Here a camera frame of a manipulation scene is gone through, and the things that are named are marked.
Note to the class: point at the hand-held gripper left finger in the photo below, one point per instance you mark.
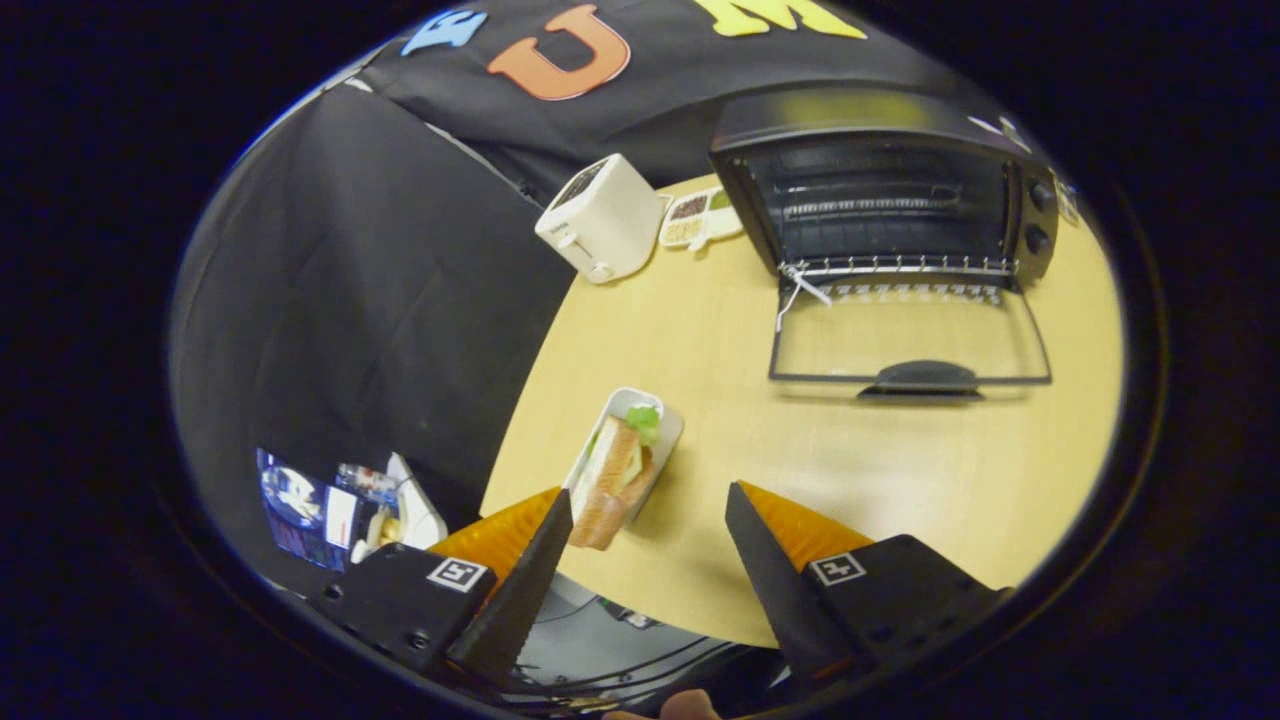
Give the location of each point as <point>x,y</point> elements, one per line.
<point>525,590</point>

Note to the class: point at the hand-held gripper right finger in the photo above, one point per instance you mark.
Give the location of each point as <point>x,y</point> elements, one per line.
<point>775,590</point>

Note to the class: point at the toast sandwich with lettuce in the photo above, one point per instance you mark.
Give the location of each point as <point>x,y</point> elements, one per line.
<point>615,470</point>

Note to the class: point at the black toaster oven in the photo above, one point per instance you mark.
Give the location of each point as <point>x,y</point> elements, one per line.
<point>850,115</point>

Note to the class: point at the white pop-up toaster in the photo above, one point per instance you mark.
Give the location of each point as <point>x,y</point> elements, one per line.
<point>610,215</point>

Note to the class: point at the white container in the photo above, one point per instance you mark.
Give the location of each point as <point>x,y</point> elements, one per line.
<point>415,510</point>

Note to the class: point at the white rectangular plate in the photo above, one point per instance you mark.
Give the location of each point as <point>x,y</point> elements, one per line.
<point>668,432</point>

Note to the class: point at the blue printed box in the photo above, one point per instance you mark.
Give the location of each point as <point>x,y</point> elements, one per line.
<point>295,505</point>

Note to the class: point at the white zip tie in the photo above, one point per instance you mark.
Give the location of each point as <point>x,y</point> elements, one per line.
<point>800,286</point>

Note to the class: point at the white divided snack tray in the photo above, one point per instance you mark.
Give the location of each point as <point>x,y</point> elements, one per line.
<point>700,220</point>

